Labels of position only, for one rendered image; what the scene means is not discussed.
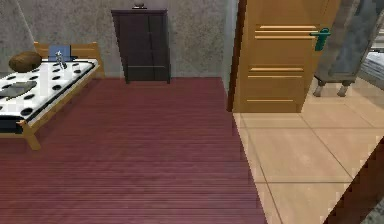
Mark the wooden bed with spotted cover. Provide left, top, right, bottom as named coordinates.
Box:
left=0, top=41, right=106, bottom=152

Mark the grey flat item on bed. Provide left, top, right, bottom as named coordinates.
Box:
left=0, top=80, right=38, bottom=100

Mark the dark brown cupboard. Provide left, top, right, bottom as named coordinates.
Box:
left=110, top=8, right=172, bottom=85

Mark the light wooden room door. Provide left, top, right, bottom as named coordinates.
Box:
left=226, top=0, right=343, bottom=114

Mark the small silver object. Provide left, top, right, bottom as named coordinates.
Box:
left=55, top=50, right=68, bottom=70

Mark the blue pillow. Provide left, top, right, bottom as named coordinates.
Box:
left=48, top=45, right=72, bottom=62

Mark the brown oval ball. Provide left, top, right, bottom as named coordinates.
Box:
left=8, top=50, right=43, bottom=74

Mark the green door handle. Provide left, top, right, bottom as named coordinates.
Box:
left=309, top=28, right=332, bottom=52

